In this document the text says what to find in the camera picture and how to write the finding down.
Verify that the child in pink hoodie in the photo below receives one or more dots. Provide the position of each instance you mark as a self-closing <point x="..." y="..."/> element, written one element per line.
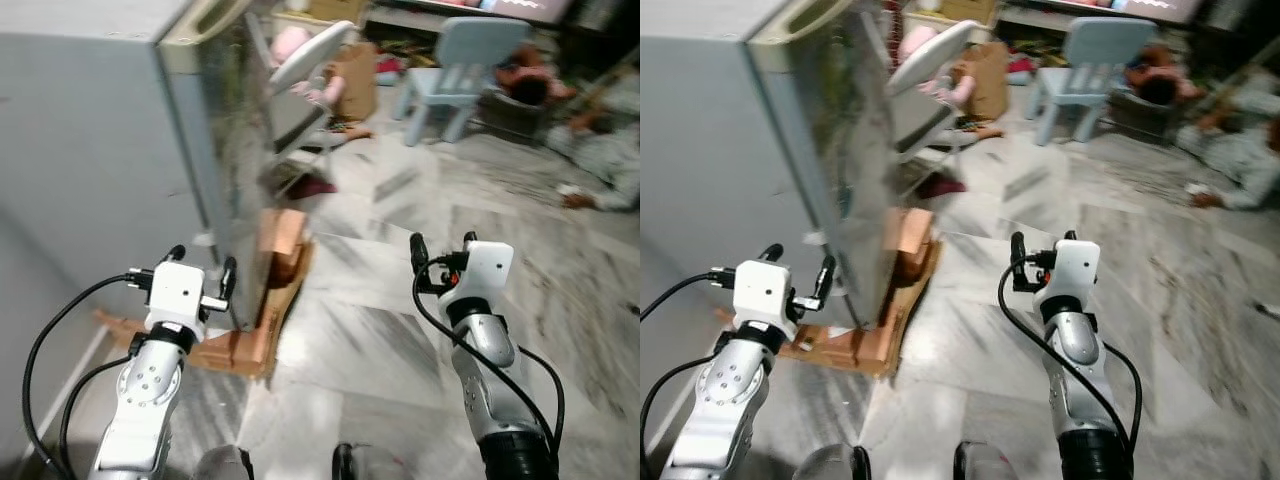
<point x="292" y="45"/>
<point x="912" y="45"/>

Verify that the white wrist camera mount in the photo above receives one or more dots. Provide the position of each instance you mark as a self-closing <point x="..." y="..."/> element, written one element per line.
<point x="177" y="295"/>
<point x="764" y="295"/>
<point x="485" y="270"/>
<point x="1075" y="270"/>

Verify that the white high chair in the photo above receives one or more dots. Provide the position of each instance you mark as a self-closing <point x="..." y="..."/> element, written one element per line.
<point x="315" y="55"/>
<point x="935" y="55"/>

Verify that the robot left leg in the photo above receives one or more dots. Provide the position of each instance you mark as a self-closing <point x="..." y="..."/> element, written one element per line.
<point x="830" y="465"/>
<point x="225" y="465"/>

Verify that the brown paper bag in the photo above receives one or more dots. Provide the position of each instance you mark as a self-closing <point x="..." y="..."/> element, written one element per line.
<point x="990" y="80"/>
<point x="358" y="85"/>

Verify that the person in grey clothes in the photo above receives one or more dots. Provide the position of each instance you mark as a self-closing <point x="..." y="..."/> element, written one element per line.
<point x="1240" y="160"/>
<point x="610" y="155"/>

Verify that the person in orange top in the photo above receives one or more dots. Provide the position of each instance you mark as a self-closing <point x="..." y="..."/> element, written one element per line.
<point x="530" y="92"/>
<point x="1160" y="92"/>

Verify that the brick and wood fridge base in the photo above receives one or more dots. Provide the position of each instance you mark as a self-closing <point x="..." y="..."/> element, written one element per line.
<point x="250" y="345"/>
<point x="870" y="345"/>

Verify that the robot leg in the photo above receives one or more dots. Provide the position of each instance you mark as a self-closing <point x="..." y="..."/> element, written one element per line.
<point x="365" y="465"/>
<point x="830" y="465"/>
<point x="225" y="465"/>

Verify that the robot right leg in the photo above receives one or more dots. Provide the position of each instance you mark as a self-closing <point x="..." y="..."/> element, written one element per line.
<point x="365" y="465"/>

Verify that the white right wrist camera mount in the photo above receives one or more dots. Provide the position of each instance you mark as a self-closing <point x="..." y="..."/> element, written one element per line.
<point x="1075" y="270"/>
<point x="485" y="270"/>

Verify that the grey fridge with green sticker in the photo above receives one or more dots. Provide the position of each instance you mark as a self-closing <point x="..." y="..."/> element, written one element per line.
<point x="90" y="130"/>
<point x="710" y="130"/>

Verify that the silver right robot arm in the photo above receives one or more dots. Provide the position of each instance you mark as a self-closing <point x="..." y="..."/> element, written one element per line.
<point x="1080" y="370"/>
<point x="490" y="370"/>

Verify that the maroon cloth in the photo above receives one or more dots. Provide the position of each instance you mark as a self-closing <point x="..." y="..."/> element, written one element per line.
<point x="315" y="187"/>
<point x="942" y="186"/>

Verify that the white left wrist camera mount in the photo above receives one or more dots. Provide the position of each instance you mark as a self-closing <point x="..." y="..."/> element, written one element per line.
<point x="764" y="295"/>
<point x="177" y="295"/>

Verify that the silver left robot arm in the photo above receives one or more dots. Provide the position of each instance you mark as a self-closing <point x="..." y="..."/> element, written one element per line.
<point x="725" y="400"/>
<point x="140" y="400"/>

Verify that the light blue plastic chair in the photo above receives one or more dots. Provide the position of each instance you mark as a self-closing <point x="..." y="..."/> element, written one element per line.
<point x="1105" y="45"/>
<point x="475" y="45"/>

